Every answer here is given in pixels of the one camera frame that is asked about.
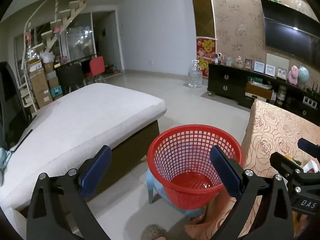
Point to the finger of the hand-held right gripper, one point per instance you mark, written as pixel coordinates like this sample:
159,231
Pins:
282,163
306,145

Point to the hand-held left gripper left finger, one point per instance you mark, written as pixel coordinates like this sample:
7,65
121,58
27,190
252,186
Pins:
96,172

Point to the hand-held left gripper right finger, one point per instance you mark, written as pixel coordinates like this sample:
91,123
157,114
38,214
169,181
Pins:
225,172

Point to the yellow green scouring sponge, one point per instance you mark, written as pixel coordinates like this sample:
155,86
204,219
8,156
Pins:
295,159

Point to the white tissue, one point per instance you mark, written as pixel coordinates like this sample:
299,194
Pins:
311,165

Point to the red plastic mesh basket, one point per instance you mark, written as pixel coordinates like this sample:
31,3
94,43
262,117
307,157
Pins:
190,187

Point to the rose pattern tablecloth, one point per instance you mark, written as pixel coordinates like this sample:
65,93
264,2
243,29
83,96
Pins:
272,130

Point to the white cushioned sofa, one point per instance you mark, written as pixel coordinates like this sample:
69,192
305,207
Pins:
87,120

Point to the black router with antennas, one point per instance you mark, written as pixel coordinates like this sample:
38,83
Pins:
313,92

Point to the cream canister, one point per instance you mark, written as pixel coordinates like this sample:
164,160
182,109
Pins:
281,95

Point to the light blue plastic stool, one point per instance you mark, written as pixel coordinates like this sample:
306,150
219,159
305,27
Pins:
156,190

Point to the pink plush toy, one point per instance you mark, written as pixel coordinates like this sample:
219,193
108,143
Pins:
293,75

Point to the orange brown drawer box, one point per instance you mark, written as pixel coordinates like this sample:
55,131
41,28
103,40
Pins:
258,92

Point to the light blue globe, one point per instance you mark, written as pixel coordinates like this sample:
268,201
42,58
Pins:
304,73

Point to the green flat boxes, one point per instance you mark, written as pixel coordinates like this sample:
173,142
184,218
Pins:
258,82

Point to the black slim stick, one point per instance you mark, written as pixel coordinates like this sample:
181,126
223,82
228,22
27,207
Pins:
23,140

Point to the fuzzy grey slipper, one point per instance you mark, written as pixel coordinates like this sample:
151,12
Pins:
152,232

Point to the teal small box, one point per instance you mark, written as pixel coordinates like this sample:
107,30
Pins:
56,92

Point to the white blank board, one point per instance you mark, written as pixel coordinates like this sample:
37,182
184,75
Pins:
280,59

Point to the black television cabinet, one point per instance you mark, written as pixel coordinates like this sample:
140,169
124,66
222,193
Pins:
225,82

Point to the light blue soft toy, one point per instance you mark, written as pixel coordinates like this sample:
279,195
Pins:
4,160

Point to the black chair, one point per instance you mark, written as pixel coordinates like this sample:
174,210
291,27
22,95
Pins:
69,76

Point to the clear large water jug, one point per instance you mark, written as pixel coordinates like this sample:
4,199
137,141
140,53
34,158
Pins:
194,76

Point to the stack of cardboard boxes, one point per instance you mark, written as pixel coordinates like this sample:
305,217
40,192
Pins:
41,87

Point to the colourful floor toy set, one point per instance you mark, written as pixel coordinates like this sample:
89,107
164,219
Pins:
113,69

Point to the red chair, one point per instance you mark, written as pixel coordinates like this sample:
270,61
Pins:
97,66

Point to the pink dome ornament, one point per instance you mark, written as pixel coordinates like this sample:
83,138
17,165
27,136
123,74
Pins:
239,62

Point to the small blue ornament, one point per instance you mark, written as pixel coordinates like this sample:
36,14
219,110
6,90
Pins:
229,61

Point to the black tall furniture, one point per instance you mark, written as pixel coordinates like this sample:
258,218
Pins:
10,100

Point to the white robot toy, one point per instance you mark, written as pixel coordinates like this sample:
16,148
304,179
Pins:
218,58

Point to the white plastic bag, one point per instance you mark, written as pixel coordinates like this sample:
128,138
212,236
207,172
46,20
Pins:
47,57

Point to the glass sliding door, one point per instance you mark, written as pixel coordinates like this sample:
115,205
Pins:
80,37

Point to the pink hanging toy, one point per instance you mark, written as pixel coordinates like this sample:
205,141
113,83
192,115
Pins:
57,29
28,37

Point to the white wooden staircase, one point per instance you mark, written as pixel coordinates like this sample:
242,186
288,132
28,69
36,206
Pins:
60,25

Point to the white picture frame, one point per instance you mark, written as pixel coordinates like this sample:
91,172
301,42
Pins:
282,73

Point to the pink picture frame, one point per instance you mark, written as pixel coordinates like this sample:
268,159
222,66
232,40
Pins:
270,70

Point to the blue picture frame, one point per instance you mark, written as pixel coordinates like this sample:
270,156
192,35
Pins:
259,67

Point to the brown picture frame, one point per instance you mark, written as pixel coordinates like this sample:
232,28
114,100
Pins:
248,63

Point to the black wall television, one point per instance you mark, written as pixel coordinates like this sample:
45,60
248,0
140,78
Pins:
287,30

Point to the red festive wall poster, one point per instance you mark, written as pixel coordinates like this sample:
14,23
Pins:
205,52

